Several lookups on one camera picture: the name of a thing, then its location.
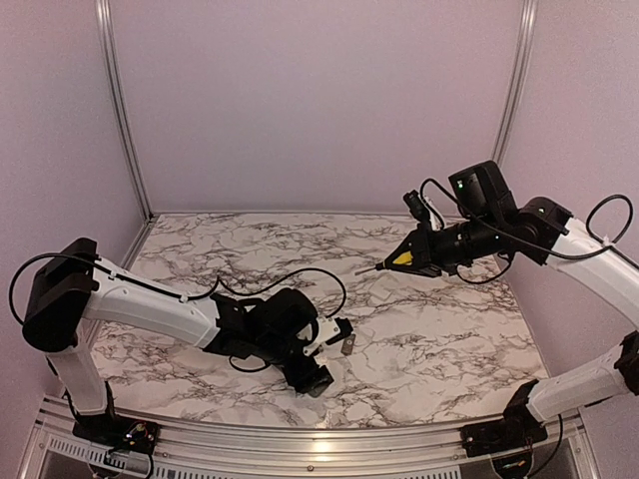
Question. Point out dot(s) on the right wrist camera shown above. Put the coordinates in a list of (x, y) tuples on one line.
[(423, 211)]

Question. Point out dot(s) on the yellow handled screwdriver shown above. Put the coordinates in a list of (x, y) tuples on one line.
[(396, 262)]

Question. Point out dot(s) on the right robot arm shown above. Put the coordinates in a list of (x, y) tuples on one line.
[(548, 234)]

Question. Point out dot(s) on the grey battery cover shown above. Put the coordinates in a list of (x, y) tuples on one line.
[(348, 345)]

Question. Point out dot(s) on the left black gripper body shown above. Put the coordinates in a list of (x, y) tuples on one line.
[(303, 378)]

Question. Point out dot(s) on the aluminium front rail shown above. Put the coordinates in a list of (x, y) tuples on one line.
[(192, 449)]

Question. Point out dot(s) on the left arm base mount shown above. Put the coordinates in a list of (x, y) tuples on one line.
[(120, 433)]

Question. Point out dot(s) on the left aluminium corner post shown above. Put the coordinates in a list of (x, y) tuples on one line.
[(116, 90)]

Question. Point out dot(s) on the aluminium corner post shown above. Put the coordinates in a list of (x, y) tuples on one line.
[(116, 90), (523, 52)]

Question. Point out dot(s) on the right aluminium corner post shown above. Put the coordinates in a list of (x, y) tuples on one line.
[(523, 52)]

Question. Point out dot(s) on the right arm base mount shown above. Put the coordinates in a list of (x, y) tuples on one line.
[(500, 435)]

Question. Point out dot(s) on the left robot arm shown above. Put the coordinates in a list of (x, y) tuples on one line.
[(284, 331)]

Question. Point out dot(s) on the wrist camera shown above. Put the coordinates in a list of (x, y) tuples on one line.
[(323, 331), (423, 211)]

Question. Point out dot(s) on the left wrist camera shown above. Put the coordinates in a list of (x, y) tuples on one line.
[(323, 331)]

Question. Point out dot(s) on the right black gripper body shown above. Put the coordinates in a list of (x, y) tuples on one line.
[(432, 252)]

